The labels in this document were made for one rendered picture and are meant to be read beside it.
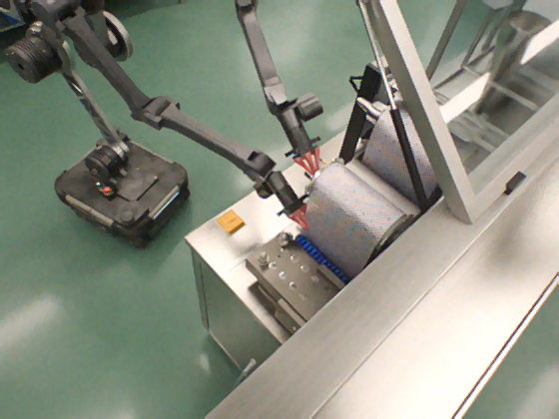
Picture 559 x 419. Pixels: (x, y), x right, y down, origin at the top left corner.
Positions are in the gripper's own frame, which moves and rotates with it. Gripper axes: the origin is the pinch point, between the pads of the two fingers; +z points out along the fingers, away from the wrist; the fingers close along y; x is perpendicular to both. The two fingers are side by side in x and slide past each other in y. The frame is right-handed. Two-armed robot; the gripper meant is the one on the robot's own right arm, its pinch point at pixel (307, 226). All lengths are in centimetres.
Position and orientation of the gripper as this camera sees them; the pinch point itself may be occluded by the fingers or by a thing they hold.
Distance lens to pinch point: 131.4
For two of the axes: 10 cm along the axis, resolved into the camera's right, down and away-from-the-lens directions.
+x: 3.9, -2.2, -8.9
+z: 5.6, 8.2, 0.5
